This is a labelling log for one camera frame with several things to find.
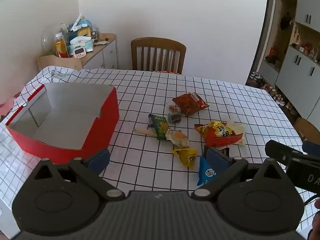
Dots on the clear glass bowl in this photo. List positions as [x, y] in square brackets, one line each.
[48, 37]

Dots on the black hat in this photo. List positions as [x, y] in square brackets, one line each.
[285, 21]

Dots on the pink digital timer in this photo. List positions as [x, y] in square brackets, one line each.
[80, 53]

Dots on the wooden chair back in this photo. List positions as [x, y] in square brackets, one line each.
[306, 128]

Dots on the white tube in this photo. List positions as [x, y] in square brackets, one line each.
[76, 22]

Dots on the clear egg yolk pastry packet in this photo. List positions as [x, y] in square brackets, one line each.
[178, 138]

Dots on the red cardboard box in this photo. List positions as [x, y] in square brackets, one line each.
[100, 130]

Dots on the beige stick snack packet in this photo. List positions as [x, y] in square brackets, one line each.
[145, 132]

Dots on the green cracker packet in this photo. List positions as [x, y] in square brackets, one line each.
[160, 127]

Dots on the row of shoes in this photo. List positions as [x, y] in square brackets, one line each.
[277, 96]

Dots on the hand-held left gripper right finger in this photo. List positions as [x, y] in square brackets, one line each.
[216, 158]

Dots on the blue triangular snack packet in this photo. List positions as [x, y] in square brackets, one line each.
[206, 171]

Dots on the orange juice bottle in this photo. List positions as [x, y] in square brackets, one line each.
[61, 46]

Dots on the grey wall cabinet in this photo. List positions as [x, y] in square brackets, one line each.
[297, 72]

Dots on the red shelf ornament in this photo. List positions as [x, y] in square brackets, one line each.
[272, 53]

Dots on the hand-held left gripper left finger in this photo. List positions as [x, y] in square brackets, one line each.
[100, 159]

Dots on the dark chocolate bar packet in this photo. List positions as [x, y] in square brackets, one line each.
[225, 151]

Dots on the yellow and green container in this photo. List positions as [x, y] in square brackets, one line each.
[82, 32]

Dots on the red and yellow chips bag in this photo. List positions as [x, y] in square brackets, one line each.
[215, 135]

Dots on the clear glass jar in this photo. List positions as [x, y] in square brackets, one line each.
[95, 33]

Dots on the wooden slatted chair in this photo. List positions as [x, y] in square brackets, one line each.
[140, 55]

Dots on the yellow candy bag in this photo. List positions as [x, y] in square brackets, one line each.
[186, 156]

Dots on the red chair cushion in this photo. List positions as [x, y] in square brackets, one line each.
[170, 72]

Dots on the wooden side cabinet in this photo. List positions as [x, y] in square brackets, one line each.
[102, 55]

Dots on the dark red snack bag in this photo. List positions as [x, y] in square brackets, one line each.
[190, 102]

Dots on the clear wrapped dark cake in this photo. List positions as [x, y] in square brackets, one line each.
[175, 117]

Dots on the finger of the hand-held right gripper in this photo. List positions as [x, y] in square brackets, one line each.
[280, 151]
[312, 147]

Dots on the person's right hand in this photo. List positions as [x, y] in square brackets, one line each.
[317, 204]

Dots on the small orange wrapped candy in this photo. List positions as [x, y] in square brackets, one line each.
[173, 108]

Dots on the soft tissue pack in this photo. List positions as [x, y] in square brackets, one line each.
[81, 43]

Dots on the cream snack packet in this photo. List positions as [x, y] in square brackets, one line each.
[237, 128]

